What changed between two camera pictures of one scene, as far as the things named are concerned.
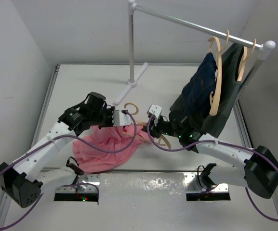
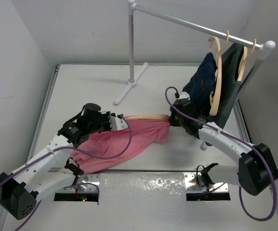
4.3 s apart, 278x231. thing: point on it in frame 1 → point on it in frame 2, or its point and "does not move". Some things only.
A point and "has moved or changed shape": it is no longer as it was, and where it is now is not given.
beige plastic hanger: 162,138 has moved or changed shape
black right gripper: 153,126 → 173,121
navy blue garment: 197,92 does not move
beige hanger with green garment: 244,59 does not move
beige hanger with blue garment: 214,105 does not move
